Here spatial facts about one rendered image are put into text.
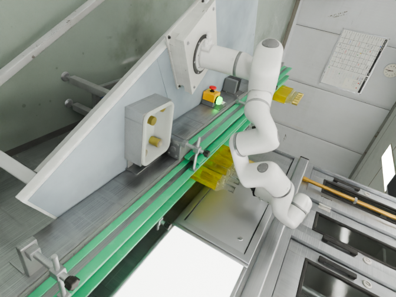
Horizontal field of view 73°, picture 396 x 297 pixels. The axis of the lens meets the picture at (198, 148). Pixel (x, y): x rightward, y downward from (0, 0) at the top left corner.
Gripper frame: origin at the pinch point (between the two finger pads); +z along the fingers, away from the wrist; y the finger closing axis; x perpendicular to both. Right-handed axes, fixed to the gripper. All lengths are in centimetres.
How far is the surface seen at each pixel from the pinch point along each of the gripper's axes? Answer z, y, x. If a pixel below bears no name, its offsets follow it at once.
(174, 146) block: 25.8, 11.9, 24.7
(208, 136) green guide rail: 22.0, 13.4, 7.7
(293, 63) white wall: 222, -73, -543
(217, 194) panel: 9.0, -12.9, 7.9
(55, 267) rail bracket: 0, 17, 83
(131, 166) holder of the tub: 31, 6, 43
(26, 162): 83, -16, 67
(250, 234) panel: -15.2, -12.9, 14.8
